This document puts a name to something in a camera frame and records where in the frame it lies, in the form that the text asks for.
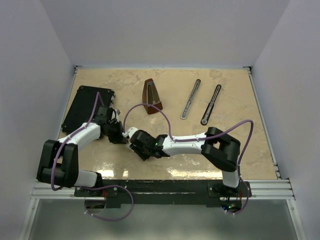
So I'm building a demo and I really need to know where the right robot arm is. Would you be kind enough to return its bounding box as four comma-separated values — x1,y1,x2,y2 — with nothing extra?
122,127,241,197

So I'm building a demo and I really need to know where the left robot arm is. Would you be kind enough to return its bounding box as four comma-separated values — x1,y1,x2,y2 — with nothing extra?
36,106,128,196

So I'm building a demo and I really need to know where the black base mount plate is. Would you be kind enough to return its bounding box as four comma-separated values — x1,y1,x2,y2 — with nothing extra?
74,179,252,209

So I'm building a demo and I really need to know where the brown wooden metronome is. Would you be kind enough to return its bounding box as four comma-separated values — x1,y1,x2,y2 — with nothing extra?
142,78,163,115

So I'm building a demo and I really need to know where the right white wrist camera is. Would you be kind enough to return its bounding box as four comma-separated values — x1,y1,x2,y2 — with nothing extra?
122,127,138,139

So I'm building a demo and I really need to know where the aluminium frame rail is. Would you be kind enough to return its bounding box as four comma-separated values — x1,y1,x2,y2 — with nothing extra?
19,68,296,240

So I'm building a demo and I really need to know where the grey black stapler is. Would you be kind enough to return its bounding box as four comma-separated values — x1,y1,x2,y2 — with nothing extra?
180,79,201,120

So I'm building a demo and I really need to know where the black ribbed briefcase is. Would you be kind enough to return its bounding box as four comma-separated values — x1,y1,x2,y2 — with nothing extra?
61,85,115,135

